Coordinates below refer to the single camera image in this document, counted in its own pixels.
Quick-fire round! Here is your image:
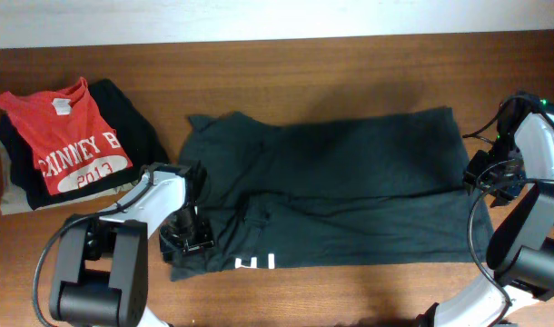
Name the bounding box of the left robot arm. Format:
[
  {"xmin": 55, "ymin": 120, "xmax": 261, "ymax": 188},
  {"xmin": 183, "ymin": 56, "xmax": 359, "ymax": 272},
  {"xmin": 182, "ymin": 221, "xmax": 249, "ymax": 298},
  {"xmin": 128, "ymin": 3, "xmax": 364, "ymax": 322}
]
[{"xmin": 48, "ymin": 161, "xmax": 215, "ymax": 327}]

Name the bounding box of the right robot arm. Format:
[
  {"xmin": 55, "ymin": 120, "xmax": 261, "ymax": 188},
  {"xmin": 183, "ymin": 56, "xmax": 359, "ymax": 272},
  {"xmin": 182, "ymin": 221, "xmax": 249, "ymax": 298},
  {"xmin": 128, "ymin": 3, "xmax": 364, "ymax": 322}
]
[{"xmin": 414, "ymin": 92, "xmax": 554, "ymax": 327}]

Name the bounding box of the beige folded t-shirt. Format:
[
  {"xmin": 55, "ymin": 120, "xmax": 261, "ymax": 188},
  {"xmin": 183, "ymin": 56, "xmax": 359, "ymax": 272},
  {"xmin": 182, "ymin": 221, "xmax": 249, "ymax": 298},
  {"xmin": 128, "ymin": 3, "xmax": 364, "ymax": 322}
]
[{"xmin": 0, "ymin": 141, "xmax": 137, "ymax": 215}]

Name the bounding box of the right black cable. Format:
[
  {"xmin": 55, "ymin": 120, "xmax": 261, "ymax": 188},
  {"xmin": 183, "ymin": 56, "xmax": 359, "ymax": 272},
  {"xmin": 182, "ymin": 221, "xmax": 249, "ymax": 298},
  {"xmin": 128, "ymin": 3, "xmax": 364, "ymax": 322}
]
[{"xmin": 460, "ymin": 97, "xmax": 554, "ymax": 327}]

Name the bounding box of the black folded t-shirt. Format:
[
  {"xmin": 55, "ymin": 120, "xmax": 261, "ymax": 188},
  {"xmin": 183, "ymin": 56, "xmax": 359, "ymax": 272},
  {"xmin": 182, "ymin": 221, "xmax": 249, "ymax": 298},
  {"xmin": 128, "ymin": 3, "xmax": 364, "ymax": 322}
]
[{"xmin": 0, "ymin": 79, "xmax": 169, "ymax": 210}]

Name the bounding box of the dark green t-shirt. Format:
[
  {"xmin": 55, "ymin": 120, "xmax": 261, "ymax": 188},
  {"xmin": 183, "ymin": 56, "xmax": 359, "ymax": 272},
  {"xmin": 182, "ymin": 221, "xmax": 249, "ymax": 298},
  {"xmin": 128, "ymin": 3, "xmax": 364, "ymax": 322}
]
[{"xmin": 171, "ymin": 107, "xmax": 493, "ymax": 281}]

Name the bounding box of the red folded t-shirt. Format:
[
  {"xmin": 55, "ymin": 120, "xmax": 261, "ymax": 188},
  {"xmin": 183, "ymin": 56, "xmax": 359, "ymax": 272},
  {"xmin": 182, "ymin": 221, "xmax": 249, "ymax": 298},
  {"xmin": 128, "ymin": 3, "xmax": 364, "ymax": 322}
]
[{"xmin": 0, "ymin": 77, "xmax": 133, "ymax": 195}]

